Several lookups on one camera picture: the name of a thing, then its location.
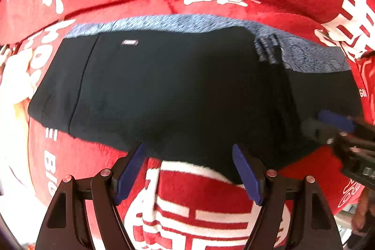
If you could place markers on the cream folded cloth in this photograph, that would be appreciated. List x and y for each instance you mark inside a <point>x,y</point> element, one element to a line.
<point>14,86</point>

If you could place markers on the person's right forearm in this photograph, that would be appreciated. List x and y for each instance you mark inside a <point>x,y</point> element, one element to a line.
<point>361,209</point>

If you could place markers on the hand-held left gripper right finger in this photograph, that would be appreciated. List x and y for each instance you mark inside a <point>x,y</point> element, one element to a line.
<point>247,176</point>

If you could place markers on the black pants with blue trim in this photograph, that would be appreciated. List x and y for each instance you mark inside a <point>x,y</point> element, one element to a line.
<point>175,91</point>

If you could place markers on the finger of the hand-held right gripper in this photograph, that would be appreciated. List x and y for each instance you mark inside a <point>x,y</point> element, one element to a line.
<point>337,121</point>

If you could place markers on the red embroidered pillow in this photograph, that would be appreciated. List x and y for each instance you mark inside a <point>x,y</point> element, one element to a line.
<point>367,86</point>

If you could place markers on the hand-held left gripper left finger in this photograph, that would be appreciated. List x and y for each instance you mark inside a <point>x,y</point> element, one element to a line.
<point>131,171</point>

